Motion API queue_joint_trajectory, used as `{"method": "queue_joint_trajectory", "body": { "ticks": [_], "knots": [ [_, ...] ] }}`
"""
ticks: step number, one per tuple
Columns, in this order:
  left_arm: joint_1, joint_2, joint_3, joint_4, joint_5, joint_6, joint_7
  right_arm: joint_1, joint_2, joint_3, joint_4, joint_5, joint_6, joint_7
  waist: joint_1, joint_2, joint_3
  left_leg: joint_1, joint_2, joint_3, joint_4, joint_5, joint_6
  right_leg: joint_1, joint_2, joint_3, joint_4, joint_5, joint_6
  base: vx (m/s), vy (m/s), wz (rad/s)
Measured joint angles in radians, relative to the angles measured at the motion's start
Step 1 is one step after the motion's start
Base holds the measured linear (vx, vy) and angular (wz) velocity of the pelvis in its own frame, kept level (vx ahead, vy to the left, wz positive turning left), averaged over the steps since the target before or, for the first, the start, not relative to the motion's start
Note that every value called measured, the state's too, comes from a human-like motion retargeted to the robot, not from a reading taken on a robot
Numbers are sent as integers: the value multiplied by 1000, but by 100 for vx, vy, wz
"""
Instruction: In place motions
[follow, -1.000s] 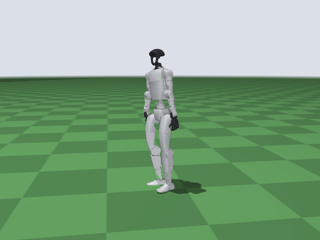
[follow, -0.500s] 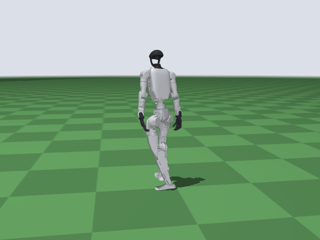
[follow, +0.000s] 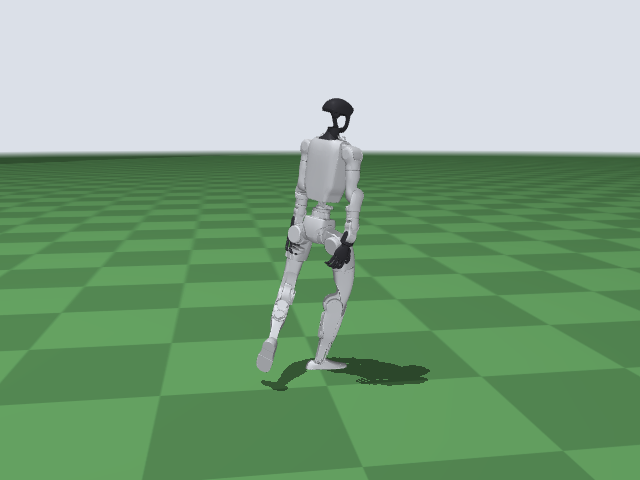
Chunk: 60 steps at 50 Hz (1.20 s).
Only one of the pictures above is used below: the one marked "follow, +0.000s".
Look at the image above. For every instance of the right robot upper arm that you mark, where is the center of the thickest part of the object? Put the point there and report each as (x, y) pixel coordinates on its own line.
(352, 156)

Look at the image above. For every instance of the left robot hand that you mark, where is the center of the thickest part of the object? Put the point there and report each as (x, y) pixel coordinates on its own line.
(287, 242)

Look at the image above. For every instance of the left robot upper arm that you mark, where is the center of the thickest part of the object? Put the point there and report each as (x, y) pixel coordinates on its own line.
(302, 167)

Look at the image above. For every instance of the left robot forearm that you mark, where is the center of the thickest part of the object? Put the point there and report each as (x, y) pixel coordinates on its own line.
(301, 204)

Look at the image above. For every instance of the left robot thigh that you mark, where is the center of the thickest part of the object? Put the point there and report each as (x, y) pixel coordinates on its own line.
(294, 262)

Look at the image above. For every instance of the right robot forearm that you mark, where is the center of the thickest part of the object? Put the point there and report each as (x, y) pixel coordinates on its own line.
(352, 215)

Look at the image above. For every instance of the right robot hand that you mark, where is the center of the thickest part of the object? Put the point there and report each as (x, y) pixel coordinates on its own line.
(342, 254)

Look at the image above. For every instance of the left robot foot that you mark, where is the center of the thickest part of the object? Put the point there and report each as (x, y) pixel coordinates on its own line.
(266, 356)

